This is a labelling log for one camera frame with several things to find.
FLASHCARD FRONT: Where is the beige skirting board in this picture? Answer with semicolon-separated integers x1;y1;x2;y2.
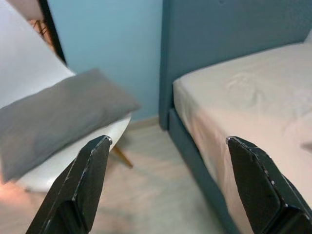
128;116;160;130

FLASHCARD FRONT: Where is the wooden chair leg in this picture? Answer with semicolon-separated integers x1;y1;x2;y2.
113;145;134;169

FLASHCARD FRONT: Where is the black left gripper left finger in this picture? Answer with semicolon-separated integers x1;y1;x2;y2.
25;135;113;234

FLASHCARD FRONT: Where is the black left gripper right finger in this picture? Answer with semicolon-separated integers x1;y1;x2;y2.
226;136;312;234

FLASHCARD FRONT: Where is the black framed mirror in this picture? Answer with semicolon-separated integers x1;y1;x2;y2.
24;0;68;65

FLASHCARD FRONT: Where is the grey pillow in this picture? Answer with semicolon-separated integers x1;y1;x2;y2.
0;68;142;182

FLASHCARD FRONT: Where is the teal upholstered bed frame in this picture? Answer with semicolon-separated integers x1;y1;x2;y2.
158;0;312;234

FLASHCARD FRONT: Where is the white shell chair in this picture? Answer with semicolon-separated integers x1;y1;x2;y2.
0;0;134;194

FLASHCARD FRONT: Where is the mattress with white sheet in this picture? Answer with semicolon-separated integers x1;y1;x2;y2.
172;43;312;234

